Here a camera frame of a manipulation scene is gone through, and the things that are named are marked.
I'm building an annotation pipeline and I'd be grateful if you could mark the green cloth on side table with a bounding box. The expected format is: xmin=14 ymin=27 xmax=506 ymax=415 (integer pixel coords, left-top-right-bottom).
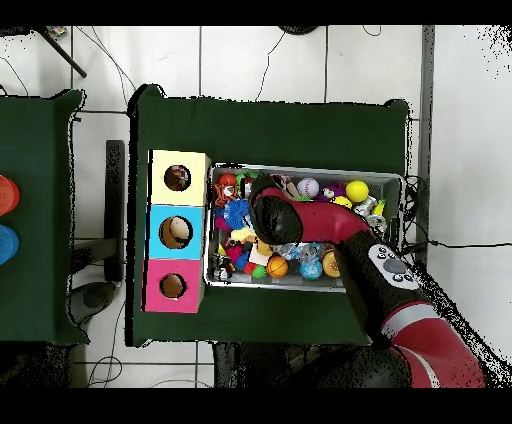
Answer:
xmin=0 ymin=88 xmax=90 ymax=346

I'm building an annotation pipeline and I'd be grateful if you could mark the purple spiky monster toy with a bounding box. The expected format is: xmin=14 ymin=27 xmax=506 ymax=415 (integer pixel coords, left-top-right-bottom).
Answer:
xmin=317 ymin=181 xmax=347 ymax=201

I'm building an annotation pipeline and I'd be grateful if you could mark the wire mesh bin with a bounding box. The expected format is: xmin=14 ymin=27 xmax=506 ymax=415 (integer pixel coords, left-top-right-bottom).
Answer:
xmin=203 ymin=162 xmax=405 ymax=296

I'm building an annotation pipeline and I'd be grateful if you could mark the blue cup stack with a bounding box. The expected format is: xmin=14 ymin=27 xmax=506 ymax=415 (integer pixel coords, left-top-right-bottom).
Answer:
xmin=0 ymin=224 xmax=20 ymax=266

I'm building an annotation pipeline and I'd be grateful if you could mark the wooden box with three holes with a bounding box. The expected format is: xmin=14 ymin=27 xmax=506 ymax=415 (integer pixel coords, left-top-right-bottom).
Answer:
xmin=141 ymin=148 xmax=212 ymax=314

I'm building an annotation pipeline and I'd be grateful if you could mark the white baseball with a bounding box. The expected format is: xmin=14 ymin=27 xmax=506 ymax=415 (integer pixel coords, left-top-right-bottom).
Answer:
xmin=296 ymin=177 xmax=321 ymax=200

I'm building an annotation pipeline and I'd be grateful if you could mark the crushed silver drink can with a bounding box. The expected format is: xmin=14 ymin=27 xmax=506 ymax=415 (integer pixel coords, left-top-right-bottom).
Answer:
xmin=366 ymin=214 xmax=388 ymax=235

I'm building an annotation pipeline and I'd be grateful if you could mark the plain yellow ball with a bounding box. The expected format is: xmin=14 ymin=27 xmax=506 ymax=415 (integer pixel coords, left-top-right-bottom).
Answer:
xmin=345 ymin=179 xmax=370 ymax=204

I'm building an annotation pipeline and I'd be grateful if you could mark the orange cup stack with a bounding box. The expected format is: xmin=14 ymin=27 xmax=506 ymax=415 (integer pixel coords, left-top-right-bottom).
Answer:
xmin=0 ymin=174 xmax=21 ymax=217

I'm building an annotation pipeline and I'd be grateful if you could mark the tiger plush toy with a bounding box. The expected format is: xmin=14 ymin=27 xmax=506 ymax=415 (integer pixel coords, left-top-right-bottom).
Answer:
xmin=213 ymin=173 xmax=240 ymax=208

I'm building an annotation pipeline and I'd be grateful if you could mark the black round base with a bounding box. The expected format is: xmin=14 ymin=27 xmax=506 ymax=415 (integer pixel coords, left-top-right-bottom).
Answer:
xmin=278 ymin=25 xmax=320 ymax=36

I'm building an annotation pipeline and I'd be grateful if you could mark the grey floor cable cover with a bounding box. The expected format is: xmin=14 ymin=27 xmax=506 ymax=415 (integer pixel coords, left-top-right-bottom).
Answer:
xmin=413 ymin=25 xmax=437 ymax=257

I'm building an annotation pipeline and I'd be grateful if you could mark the black rod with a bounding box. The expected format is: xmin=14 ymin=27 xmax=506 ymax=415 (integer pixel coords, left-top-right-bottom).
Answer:
xmin=37 ymin=26 xmax=88 ymax=79

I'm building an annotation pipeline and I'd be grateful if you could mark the green spiky rubber ball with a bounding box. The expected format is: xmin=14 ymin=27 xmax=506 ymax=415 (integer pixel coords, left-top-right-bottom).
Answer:
xmin=235 ymin=171 xmax=259 ymax=193

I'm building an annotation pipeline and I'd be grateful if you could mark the black power cable with plug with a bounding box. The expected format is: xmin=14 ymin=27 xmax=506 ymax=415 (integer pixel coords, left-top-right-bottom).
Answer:
xmin=399 ymin=238 xmax=512 ymax=254

